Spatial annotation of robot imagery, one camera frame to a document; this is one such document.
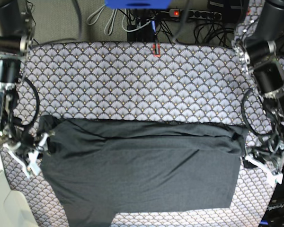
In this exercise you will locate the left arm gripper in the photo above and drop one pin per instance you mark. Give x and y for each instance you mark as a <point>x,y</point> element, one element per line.
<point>271,151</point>

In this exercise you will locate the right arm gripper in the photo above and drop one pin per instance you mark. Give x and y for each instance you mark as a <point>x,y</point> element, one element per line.
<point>26,150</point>

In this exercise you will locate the dark grey T-shirt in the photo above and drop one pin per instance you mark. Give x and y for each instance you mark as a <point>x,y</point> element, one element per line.
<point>100,168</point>

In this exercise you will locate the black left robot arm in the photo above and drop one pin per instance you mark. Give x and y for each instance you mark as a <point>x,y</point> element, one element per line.
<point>255,47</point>

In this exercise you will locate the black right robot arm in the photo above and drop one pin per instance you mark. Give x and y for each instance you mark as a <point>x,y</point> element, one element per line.
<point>16,37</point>

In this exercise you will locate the white plastic bin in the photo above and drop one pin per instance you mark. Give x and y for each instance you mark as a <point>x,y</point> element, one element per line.
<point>14,208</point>

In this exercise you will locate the fan-patterned table cloth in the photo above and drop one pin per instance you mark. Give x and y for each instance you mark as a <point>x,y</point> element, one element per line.
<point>109,80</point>

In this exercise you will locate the red and black table clamp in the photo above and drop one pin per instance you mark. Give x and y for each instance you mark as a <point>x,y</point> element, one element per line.
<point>156,49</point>

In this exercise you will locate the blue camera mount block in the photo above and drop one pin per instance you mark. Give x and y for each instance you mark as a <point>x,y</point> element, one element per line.
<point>138,4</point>

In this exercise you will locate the black power strip red switch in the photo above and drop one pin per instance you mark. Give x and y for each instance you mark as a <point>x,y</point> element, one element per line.
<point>196,14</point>

